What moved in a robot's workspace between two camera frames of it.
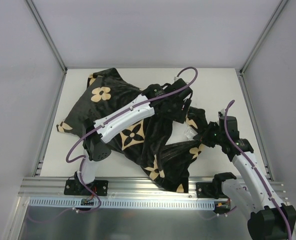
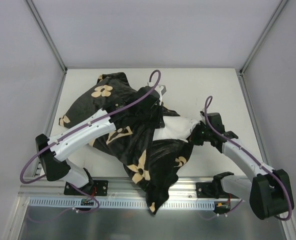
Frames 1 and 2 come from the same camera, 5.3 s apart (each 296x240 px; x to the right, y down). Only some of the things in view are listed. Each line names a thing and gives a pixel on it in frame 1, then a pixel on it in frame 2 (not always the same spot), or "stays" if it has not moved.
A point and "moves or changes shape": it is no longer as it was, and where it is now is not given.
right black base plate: x=209 y=190 stays
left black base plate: x=74 y=187 stays
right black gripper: x=208 y=133 -> x=196 y=135
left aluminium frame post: x=47 y=33 stays
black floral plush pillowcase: x=105 y=89 moves or changes shape
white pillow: x=181 y=132 moves or changes shape
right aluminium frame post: x=263 y=35 stays
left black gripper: x=177 y=110 -> x=157 y=110
